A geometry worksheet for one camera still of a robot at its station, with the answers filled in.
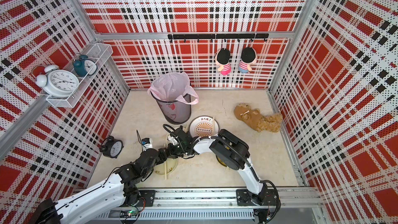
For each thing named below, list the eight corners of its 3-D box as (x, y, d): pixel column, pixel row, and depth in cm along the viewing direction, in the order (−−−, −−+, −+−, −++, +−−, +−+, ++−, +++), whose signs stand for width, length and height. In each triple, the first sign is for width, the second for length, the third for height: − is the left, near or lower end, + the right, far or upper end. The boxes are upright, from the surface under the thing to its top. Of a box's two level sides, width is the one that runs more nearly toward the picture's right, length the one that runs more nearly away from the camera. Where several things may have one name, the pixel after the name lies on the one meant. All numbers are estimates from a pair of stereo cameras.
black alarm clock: (107, 157, 88) (97, 150, 80) (117, 143, 94) (109, 135, 86) (116, 160, 87) (107, 153, 79) (125, 145, 93) (118, 137, 85)
